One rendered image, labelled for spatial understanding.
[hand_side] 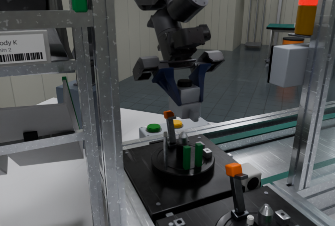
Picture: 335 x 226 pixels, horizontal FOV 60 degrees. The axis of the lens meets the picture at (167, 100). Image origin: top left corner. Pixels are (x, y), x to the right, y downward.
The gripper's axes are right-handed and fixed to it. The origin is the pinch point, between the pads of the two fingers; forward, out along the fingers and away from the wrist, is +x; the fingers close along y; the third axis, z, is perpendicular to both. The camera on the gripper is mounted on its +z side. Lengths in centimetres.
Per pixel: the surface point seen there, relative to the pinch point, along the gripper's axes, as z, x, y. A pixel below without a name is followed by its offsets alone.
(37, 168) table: -43, 3, -31
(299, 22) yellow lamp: 16.6, -3.3, 16.4
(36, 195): -32.9, 11.1, -31.4
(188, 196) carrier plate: -3.8, 20.1, -4.1
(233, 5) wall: -455, -353, 439
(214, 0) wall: -475, -384, 407
